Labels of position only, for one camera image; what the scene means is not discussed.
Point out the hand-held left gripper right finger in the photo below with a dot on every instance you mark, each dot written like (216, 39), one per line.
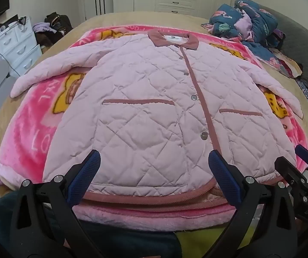
(223, 177)

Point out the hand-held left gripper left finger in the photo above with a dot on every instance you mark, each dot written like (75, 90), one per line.
(88, 170)

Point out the pink quilted jacket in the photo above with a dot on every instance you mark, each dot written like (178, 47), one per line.
(143, 107)

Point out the pink printed blanket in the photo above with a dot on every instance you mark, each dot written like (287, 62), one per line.
(27, 129)

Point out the person's dark teal clothing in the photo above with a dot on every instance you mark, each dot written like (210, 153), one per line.
(132, 239)

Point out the multicoloured striped cloth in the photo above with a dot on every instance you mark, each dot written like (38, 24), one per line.
(288, 64)

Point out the grey padded headboard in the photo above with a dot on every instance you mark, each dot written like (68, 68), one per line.
(304, 48)

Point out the blue flamingo print quilt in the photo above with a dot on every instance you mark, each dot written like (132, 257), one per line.
(258, 18)

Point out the white drawer cabinet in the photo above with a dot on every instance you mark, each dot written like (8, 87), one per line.
(19, 45)

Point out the lavender cloth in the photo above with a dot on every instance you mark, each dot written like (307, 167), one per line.
(42, 27)

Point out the dark brown bag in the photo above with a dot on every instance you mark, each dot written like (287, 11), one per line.
(59, 21)

